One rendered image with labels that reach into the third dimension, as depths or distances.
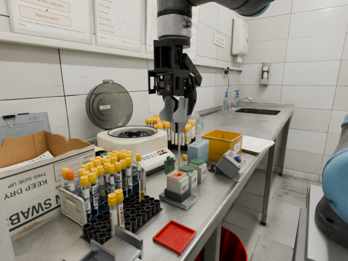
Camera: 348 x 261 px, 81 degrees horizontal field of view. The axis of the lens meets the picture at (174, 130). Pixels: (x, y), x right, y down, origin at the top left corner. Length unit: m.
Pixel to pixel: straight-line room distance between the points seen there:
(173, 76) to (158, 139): 0.41
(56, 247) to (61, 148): 0.36
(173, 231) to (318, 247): 0.27
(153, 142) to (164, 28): 0.44
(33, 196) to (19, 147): 0.29
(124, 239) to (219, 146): 0.53
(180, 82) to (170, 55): 0.06
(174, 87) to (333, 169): 0.29
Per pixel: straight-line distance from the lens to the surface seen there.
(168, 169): 0.57
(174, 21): 0.46
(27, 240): 0.57
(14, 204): 0.57
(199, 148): 0.72
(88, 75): 1.01
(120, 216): 0.46
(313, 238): 0.50
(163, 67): 0.45
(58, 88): 0.94
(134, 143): 0.73
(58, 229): 0.57
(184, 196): 0.57
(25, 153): 0.85
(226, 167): 0.71
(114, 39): 1.12
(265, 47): 2.91
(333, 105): 2.85
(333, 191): 0.32
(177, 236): 0.49
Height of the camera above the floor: 1.20
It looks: 14 degrees down
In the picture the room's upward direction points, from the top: straight up
